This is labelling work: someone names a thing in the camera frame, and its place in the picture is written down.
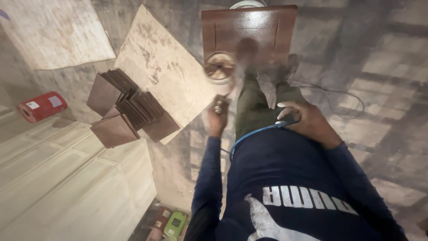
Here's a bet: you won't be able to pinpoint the stained plywood sheet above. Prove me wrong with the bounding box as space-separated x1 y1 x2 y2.
0 0 117 71
114 4 232 145

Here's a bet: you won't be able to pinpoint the white panelled cabinet doors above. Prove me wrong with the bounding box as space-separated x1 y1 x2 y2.
0 106 158 241

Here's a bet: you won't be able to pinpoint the person's left hand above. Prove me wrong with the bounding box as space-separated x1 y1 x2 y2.
207 96 231 138

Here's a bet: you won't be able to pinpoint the white bucket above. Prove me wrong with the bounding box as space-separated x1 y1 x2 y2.
230 0 268 10

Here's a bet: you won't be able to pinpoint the person's right hand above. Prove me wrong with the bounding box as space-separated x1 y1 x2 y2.
277 101 344 150

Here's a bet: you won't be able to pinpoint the stack of brown wooden panels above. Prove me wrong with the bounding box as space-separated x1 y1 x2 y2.
86 68 181 149

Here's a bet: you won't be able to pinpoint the navy printed sweatshirt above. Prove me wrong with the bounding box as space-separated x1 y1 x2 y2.
214 127 380 241

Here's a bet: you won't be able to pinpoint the red can with label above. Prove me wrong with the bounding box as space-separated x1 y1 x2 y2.
17 91 68 124

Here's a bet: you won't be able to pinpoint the olive green trousers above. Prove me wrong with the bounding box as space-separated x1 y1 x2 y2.
235 73 306 142

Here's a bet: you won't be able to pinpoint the red-brown power tool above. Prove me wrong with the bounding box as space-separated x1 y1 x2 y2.
146 206 173 241

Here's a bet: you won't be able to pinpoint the blue air hose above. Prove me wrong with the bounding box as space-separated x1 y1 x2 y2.
229 120 300 162

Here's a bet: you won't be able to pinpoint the glossy brown wooden door panel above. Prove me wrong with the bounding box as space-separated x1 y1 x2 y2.
201 5 298 69

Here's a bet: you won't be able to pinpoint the dark shoe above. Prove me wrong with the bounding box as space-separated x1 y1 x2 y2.
275 53 300 85
235 37 260 78

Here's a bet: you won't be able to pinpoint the green power tool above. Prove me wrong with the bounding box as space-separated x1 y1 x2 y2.
163 210 189 240

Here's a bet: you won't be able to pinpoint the black cable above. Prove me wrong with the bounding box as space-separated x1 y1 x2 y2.
290 80 365 120

